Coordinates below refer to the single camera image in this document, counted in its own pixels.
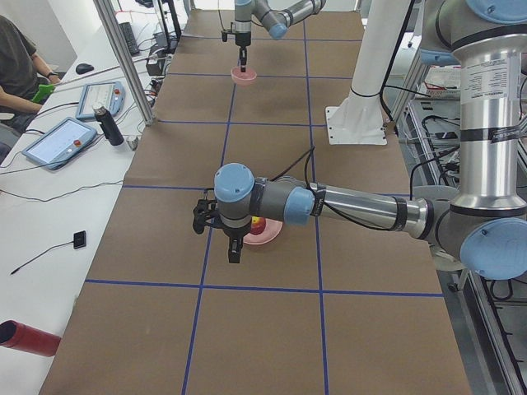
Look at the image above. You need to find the near teach pendant tablet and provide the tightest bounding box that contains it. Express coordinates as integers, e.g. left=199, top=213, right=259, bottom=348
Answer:
left=22, top=118, right=96, bottom=170

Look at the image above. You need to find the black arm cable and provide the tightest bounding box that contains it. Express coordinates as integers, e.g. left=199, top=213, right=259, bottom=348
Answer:
left=269, top=146, right=413, bottom=231

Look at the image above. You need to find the black water bottle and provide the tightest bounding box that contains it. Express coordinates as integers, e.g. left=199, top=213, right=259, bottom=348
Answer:
left=93, top=103, right=124, bottom=146

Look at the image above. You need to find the red cylinder tube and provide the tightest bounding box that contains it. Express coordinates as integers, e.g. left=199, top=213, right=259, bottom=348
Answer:
left=1, top=320, right=62, bottom=357

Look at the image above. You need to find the seated person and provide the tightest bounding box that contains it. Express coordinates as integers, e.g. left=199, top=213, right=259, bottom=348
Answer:
left=0, top=15, right=61, bottom=161

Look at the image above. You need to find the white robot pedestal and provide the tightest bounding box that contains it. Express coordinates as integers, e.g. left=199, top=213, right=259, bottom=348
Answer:
left=325, top=0, right=413, bottom=146

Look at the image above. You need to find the aluminium frame post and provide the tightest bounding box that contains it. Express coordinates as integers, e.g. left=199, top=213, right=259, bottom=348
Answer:
left=93, top=0, right=154, bottom=126

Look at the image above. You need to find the red yellow apple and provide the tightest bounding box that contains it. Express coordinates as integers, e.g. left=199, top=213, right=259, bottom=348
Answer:
left=250, top=216, right=267, bottom=235

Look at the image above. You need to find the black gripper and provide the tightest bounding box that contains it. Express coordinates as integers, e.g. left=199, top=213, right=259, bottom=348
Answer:
left=220, top=216, right=252, bottom=263
left=235, top=31, right=251, bottom=72

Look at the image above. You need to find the black computer mouse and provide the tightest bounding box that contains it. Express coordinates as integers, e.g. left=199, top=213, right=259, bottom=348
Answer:
left=75, top=63, right=94, bottom=75

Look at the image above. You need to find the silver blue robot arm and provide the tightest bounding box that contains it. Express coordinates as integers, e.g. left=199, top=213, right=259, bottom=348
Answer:
left=212, top=1, right=526, bottom=280
left=222, top=0, right=326, bottom=74

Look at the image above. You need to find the teach pendant tablet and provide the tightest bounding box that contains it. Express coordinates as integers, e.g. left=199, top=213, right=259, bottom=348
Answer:
left=22, top=118, right=96, bottom=170
left=75, top=81, right=125, bottom=122

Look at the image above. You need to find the black keyboard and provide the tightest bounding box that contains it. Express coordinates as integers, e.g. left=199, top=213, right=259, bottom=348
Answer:
left=119, top=22, right=140, bottom=56

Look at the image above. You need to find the pink plate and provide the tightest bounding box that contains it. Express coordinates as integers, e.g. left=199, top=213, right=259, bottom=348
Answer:
left=244, top=219, right=282, bottom=245

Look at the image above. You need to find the pink bowl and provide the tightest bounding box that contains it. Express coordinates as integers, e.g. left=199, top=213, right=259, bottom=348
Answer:
left=231, top=67, right=258, bottom=86

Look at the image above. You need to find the small black square sensor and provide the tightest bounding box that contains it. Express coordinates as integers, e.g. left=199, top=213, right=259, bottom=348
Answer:
left=72, top=230, right=87, bottom=249

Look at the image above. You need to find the far teach pendant tablet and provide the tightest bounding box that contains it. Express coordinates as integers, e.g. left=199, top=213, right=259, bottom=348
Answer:
left=75, top=81, right=125, bottom=122

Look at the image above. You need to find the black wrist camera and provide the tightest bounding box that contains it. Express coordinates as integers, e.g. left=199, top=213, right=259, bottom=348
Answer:
left=193, top=198, right=222, bottom=235

